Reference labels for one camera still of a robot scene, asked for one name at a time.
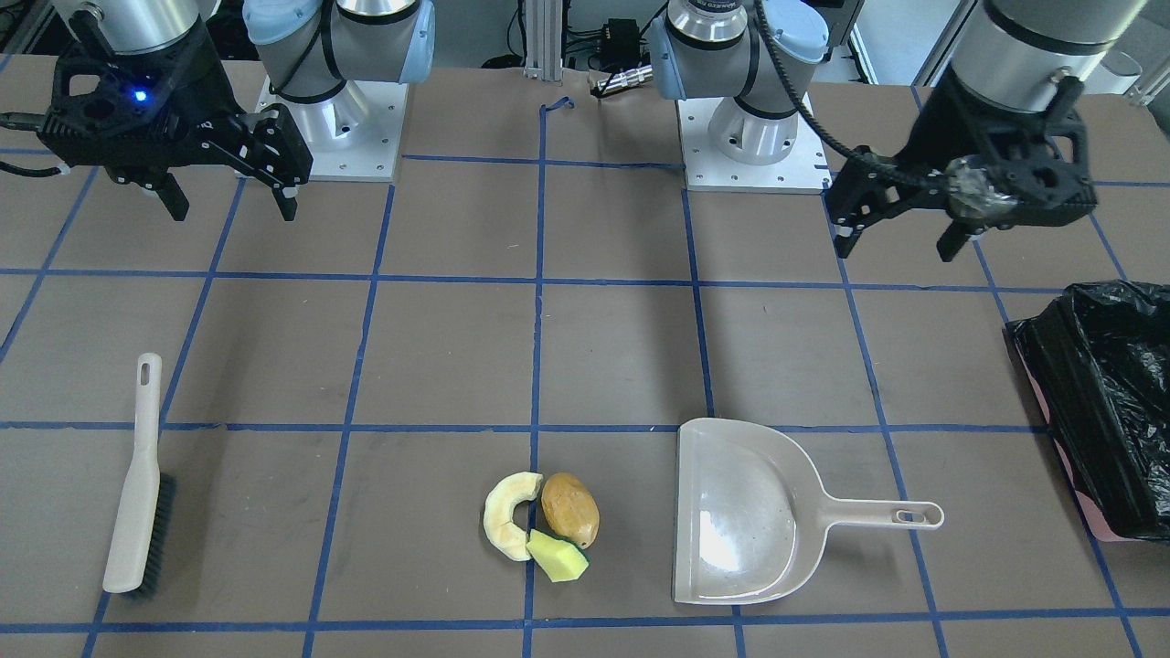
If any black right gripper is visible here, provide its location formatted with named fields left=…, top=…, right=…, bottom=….
left=35, top=18, right=314, bottom=222

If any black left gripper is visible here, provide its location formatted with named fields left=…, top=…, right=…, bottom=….
left=824, top=69, right=1097, bottom=263

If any beige plastic dustpan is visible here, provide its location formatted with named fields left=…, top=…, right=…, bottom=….
left=672, top=418, right=945, bottom=606

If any beige hand brush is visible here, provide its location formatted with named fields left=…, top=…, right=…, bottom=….
left=101, top=352, right=176, bottom=599

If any pale apple slice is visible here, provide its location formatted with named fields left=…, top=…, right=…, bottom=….
left=482, top=472, right=544, bottom=562

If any brown potato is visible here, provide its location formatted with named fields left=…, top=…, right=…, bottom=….
left=541, top=472, right=601, bottom=549

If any yellow green sponge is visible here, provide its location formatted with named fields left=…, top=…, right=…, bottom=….
left=527, top=530, right=590, bottom=583

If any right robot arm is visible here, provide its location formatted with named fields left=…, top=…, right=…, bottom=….
left=4, top=1, right=435, bottom=221

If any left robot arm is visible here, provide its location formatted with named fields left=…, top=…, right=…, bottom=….
left=649, top=1, right=1144, bottom=262

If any black bag lined bin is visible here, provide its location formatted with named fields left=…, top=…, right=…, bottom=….
left=1003, top=280, right=1169, bottom=543

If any black power adapter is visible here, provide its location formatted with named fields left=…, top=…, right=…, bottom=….
left=599, top=18, right=641, bottom=69

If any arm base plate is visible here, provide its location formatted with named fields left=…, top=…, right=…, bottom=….
left=676, top=100, right=831, bottom=196
left=256, top=78, right=412, bottom=183

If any aluminium frame post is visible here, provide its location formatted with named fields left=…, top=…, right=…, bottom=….
left=521, top=0, right=567, bottom=85

